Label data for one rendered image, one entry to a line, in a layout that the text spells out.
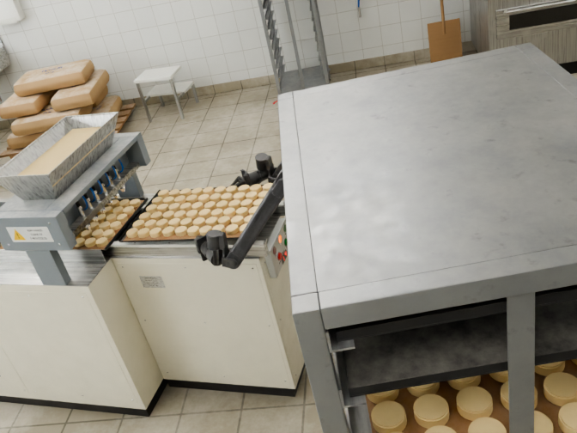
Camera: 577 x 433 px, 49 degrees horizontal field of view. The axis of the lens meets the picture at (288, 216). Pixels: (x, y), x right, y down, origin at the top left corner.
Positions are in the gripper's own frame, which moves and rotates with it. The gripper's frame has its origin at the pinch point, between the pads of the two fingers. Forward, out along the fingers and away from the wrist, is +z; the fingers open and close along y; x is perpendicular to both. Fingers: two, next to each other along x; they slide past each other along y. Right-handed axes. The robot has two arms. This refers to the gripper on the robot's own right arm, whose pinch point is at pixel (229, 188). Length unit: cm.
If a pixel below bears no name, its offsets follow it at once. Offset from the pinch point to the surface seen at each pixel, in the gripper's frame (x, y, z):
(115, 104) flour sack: -392, -73, -32
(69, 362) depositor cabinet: -16, -59, 92
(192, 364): 6, -75, 43
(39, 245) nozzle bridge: -5, 9, 81
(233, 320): 27, -45, 23
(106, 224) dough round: -22, -4, 53
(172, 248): 13.3, -7.6, 35.3
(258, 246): 41.0, -6.5, 8.1
